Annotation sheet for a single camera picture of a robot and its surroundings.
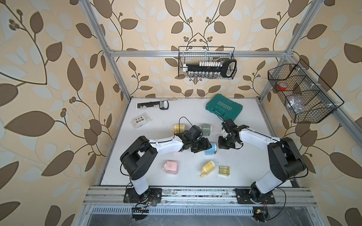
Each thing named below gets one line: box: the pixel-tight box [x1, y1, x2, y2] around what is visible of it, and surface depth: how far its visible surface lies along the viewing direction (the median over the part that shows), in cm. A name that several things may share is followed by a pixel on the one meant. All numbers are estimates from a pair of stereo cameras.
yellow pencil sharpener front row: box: [200, 160, 216, 178], surface depth 79 cm
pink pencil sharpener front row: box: [161, 160, 179, 175], surface depth 80 cm
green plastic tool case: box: [205, 93, 243, 121], surface depth 111 cm
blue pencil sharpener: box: [204, 142, 217, 155], surface depth 86 cm
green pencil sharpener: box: [200, 123, 212, 137], surface depth 96 cm
